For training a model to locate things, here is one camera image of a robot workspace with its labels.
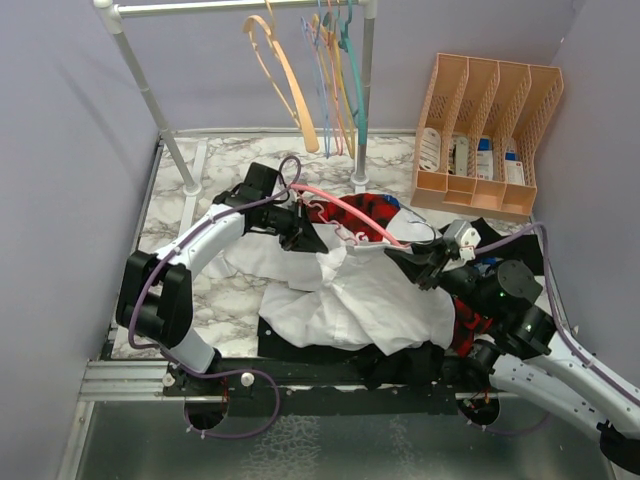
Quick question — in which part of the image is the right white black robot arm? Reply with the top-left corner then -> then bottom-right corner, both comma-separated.
386,240 -> 639,474

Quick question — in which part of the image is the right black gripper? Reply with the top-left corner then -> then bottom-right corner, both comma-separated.
387,234 -> 498,319

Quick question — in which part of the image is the red black plaid shirt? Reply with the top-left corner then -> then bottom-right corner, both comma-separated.
307,193 -> 492,357

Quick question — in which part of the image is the teal hanger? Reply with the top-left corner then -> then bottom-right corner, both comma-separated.
328,1 -> 368,157

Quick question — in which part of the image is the cream orange hanger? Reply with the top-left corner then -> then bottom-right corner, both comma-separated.
242,1 -> 319,153

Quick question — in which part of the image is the peach plastic file organizer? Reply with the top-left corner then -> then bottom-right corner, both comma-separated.
410,53 -> 564,222

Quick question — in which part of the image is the white blue red box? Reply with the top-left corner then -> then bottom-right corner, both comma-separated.
504,138 -> 526,185

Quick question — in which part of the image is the white metal clothes rack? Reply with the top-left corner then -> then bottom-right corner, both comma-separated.
93,0 -> 381,236

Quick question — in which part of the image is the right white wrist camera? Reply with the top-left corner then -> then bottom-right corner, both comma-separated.
442,219 -> 481,262

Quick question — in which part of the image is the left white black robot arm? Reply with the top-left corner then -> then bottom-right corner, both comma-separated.
115,162 -> 328,395

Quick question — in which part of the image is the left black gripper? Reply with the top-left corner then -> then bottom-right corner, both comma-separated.
261,198 -> 329,255

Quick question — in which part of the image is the white remote in organizer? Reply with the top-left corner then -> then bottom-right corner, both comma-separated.
419,127 -> 442,172

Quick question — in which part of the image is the white shirt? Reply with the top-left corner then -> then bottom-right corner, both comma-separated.
205,224 -> 455,355

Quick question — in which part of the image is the yellow hanger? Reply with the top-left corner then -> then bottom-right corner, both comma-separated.
311,13 -> 356,159

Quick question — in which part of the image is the black garment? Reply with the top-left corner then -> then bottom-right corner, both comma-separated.
257,314 -> 451,390
471,218 -> 544,276

